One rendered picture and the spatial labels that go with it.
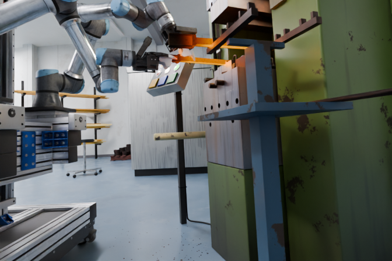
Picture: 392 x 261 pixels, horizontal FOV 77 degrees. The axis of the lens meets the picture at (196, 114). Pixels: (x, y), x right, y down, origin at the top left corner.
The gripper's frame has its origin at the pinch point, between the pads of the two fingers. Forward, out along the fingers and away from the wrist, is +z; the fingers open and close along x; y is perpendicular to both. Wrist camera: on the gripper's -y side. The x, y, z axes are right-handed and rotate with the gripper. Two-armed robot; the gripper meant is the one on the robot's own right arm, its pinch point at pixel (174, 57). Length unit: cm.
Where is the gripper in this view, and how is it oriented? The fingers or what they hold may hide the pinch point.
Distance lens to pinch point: 123.2
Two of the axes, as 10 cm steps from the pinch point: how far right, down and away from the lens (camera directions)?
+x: 3.7, -0.9, -9.2
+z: 9.3, -0.1, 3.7
